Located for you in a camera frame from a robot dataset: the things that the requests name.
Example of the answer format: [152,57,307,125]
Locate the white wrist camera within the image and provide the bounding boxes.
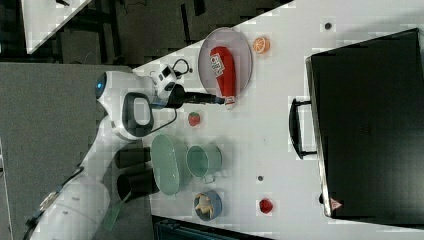
[151,64,177,100]

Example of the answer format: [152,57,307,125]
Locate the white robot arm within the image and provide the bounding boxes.
[23,70,224,240]

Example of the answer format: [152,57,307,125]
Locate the grey round plate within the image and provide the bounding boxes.
[197,27,253,97]

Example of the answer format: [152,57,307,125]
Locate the black cylinder upper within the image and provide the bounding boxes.
[115,147,151,169]

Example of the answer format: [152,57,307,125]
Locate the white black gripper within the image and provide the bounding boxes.
[166,84,224,108]

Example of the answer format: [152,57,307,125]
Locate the green perforated oval basket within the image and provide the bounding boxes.
[151,134,190,196]

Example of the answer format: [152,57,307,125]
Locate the red plush ketchup bottle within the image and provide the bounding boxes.
[210,46,236,109]

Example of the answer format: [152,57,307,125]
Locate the black toaster oven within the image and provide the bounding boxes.
[305,28,424,229]

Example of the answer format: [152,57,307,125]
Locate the blue bowl with chips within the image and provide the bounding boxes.
[193,191,222,221]

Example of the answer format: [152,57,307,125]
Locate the black cylinder lower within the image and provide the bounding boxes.
[117,169,159,201]

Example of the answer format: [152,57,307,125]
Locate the black cylinder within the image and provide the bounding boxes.
[117,169,159,201]
[115,147,151,169]

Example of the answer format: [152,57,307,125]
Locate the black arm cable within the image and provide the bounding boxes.
[146,106,178,135]

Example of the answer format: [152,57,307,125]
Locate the orange slice toy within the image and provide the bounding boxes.
[253,37,270,54]

